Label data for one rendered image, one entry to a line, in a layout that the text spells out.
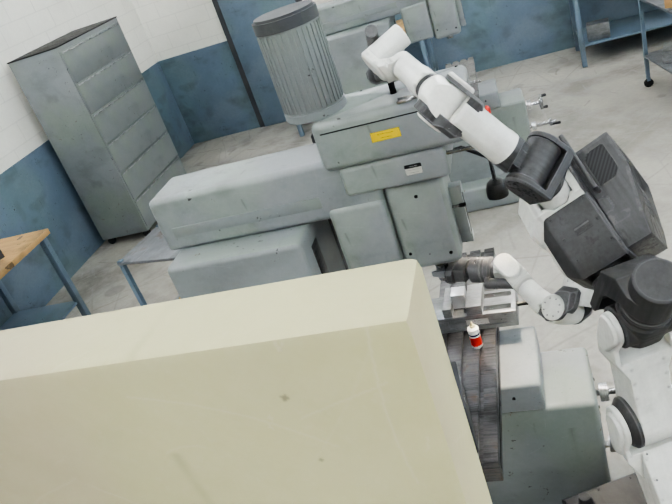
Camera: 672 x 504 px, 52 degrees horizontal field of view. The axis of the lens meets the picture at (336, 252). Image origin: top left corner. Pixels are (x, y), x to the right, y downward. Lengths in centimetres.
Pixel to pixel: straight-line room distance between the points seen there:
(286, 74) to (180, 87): 769
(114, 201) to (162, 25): 312
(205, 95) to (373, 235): 757
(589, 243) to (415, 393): 148
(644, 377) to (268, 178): 123
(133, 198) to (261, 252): 501
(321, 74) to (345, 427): 179
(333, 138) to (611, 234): 84
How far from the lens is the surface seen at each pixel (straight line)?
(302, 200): 223
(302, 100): 211
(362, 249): 227
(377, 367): 34
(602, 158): 188
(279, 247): 221
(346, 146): 210
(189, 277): 237
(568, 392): 263
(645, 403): 199
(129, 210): 724
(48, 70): 701
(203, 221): 238
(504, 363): 261
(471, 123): 167
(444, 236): 224
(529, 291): 223
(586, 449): 274
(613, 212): 182
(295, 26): 207
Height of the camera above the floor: 248
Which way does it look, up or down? 27 degrees down
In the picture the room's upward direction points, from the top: 20 degrees counter-clockwise
